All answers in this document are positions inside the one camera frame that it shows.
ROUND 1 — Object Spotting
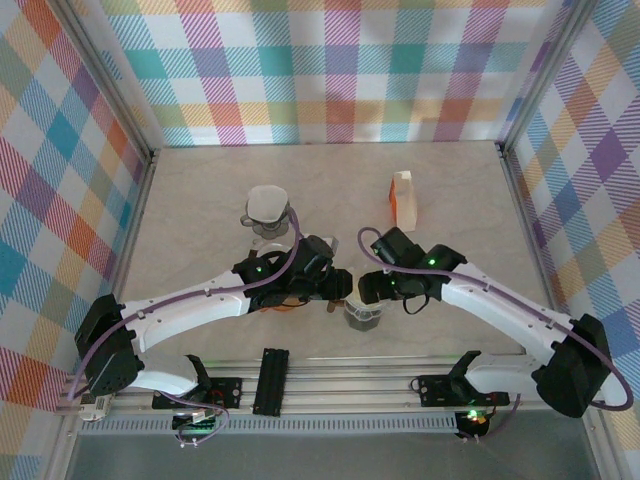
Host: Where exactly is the grey glass cup wooden handle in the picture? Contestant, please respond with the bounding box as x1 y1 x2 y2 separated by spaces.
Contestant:
324 298 390 334

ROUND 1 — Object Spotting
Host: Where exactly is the orange white filter packet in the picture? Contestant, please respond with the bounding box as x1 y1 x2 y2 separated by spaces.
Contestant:
387 169 419 234

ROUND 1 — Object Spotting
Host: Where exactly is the orange glass pitcher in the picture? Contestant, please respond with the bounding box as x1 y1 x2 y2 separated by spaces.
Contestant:
259 299 306 316

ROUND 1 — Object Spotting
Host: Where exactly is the black controller board green light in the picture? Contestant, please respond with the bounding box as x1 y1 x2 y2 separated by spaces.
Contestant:
172 408 221 441
454 407 494 441

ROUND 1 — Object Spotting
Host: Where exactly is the white labelled box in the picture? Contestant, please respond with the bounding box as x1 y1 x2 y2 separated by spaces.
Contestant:
78 392 114 422

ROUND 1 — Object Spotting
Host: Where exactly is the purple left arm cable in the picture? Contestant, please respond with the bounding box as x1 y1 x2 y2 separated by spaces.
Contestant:
64 207 304 449

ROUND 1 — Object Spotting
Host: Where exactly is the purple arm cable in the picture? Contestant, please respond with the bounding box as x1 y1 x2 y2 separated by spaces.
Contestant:
357 227 634 444
64 207 304 449

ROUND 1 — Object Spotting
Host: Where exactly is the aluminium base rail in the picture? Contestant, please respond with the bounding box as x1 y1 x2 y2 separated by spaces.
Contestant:
54 359 609 416

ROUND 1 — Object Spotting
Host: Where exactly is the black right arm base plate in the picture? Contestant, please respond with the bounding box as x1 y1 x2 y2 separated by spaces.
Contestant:
417 373 511 409

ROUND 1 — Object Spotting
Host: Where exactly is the black rail bracket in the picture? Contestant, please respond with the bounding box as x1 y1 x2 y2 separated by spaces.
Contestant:
251 347 291 419

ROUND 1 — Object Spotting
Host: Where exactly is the aluminium side rail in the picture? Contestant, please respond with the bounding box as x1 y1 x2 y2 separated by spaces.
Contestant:
497 143 624 480
47 147 161 480

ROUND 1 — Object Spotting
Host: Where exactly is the grey slotted cable duct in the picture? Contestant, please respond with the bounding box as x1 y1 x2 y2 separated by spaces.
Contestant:
79 412 459 437

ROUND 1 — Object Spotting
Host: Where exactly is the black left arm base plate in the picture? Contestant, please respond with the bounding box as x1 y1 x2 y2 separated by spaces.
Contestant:
151 375 244 412

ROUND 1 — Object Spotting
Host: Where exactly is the aluminium frame post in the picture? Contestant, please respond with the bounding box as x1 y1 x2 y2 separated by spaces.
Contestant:
497 0 599 151
54 0 159 164

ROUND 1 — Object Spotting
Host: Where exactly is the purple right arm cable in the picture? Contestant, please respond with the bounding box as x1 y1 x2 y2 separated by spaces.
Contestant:
357 227 634 444

